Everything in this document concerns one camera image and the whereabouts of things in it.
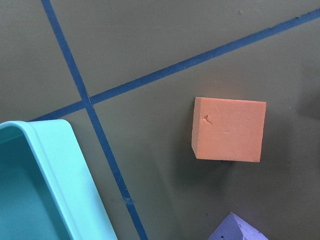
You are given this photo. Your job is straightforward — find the left side orange block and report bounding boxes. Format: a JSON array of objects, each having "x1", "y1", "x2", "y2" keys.
[{"x1": 191, "y1": 97, "x2": 267, "y2": 163}]

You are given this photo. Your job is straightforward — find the teal plastic bin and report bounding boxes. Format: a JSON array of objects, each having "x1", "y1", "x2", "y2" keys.
[{"x1": 0, "y1": 119, "x2": 117, "y2": 240}]

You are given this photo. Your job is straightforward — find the left side purple block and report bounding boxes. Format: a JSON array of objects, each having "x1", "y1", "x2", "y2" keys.
[{"x1": 208, "y1": 212, "x2": 268, "y2": 240}]

